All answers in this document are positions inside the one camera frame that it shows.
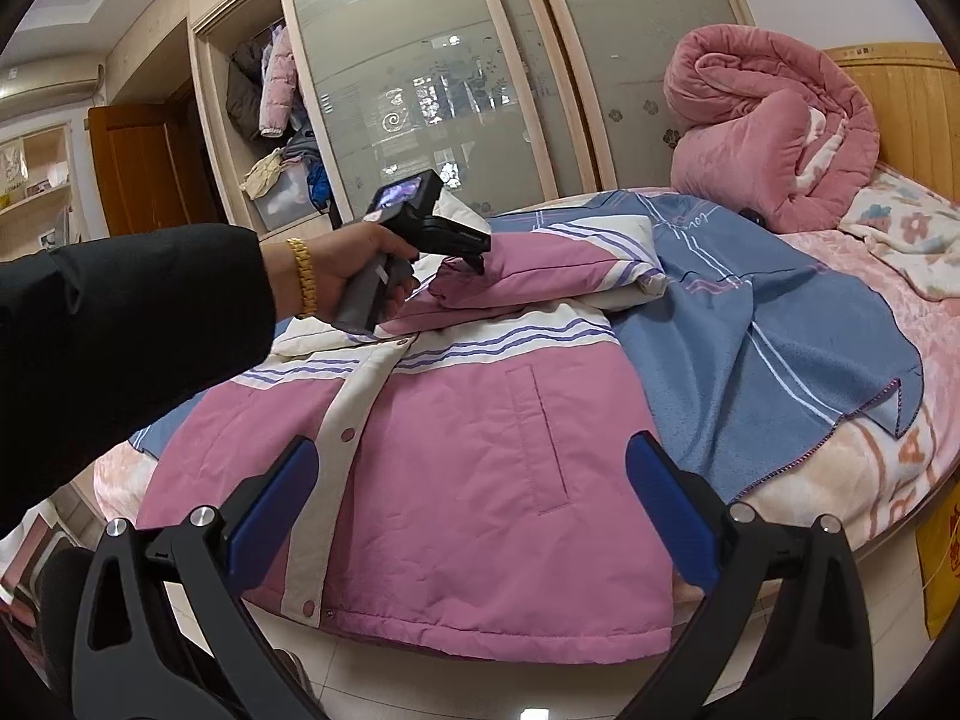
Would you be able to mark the clear plastic storage box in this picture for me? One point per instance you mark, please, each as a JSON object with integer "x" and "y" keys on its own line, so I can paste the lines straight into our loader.
{"x": 287, "y": 201}

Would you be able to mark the pink and white jacket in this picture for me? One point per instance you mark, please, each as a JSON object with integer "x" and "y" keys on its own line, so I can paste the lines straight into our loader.
{"x": 472, "y": 495}

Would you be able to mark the yellow red bag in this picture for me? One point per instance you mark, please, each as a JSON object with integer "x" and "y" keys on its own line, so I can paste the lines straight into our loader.
{"x": 937, "y": 543}

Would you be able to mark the blue plaid blanket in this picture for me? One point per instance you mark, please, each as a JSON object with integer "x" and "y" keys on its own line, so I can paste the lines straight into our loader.
{"x": 756, "y": 352}

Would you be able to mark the frosted sliding door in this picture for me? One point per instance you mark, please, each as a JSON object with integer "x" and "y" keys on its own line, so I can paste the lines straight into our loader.
{"x": 615, "y": 53}
{"x": 395, "y": 87}

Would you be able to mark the brown wooden room door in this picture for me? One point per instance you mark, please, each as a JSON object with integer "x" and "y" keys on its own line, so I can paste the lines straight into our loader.
{"x": 151, "y": 165}

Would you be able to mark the left forearm black sleeve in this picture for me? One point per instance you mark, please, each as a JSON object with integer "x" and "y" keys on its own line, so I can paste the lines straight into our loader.
{"x": 101, "y": 338}

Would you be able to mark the yellow knitted garment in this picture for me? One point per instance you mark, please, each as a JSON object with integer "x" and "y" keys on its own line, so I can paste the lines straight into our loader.
{"x": 263, "y": 175}

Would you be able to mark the rolled pink quilt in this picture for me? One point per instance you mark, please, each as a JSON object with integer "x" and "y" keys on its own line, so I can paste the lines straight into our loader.
{"x": 769, "y": 125}

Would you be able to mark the floral pillow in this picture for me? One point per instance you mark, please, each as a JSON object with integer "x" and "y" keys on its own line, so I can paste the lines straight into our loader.
{"x": 909, "y": 228}

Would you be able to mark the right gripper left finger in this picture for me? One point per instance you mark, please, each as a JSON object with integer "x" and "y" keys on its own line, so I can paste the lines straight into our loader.
{"x": 162, "y": 630}

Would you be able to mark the hanging pink puffer coat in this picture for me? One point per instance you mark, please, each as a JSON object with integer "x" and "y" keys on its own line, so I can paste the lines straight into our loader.
{"x": 279, "y": 85}

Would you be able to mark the wooden wall shelf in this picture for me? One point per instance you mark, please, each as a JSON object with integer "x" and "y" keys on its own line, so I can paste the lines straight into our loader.
{"x": 39, "y": 206}

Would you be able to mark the right frosted sliding door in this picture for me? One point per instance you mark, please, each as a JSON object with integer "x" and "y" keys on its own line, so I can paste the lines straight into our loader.
{"x": 615, "y": 53}

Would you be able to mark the wall air conditioner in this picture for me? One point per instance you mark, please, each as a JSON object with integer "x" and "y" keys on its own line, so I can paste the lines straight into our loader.
{"x": 41, "y": 84}

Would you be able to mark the blue garment in wardrobe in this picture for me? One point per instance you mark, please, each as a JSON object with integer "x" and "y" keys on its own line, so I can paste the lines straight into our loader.
{"x": 319, "y": 187}

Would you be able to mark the wooden headboard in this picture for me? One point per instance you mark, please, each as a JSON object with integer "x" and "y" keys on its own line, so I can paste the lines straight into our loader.
{"x": 913, "y": 88}

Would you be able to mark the person's left hand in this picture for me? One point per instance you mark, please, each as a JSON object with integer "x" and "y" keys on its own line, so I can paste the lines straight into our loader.
{"x": 339, "y": 255}

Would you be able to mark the hanging dark coat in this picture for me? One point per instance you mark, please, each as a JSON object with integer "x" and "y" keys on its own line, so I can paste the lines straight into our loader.
{"x": 244, "y": 89}

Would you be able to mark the left frosted sliding door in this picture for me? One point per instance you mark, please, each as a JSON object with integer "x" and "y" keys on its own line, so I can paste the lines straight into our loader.
{"x": 395, "y": 87}

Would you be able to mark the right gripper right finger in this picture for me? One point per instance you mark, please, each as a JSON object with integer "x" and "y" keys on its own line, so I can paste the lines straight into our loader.
{"x": 815, "y": 657}

